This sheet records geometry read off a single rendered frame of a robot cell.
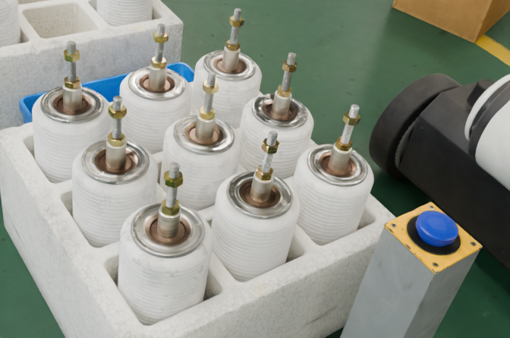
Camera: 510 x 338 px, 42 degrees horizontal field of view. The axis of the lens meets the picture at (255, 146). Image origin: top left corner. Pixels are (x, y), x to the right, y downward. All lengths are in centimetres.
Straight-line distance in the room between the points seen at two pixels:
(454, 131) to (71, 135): 57
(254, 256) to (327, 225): 11
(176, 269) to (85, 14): 64
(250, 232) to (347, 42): 95
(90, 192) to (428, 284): 36
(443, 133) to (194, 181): 44
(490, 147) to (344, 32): 85
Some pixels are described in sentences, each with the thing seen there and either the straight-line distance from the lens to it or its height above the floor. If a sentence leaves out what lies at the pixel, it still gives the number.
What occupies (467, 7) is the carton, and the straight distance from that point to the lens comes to 176.
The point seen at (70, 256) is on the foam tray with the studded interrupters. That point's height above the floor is 18.
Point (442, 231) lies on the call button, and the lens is 66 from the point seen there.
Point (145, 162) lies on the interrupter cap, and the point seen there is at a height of 25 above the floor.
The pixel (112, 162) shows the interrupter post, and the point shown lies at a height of 26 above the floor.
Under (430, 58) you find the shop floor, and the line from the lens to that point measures 165.
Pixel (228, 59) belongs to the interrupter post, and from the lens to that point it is 94.
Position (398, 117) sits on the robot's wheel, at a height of 15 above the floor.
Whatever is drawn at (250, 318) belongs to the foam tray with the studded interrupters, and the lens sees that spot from 77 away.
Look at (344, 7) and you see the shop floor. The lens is 178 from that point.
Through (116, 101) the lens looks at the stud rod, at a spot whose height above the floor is 34.
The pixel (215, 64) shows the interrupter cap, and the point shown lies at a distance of 95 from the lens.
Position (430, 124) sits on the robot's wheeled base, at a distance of 109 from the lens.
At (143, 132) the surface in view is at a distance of 89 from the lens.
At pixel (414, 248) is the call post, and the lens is 66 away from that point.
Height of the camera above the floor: 76
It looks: 38 degrees down
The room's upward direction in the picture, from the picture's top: 11 degrees clockwise
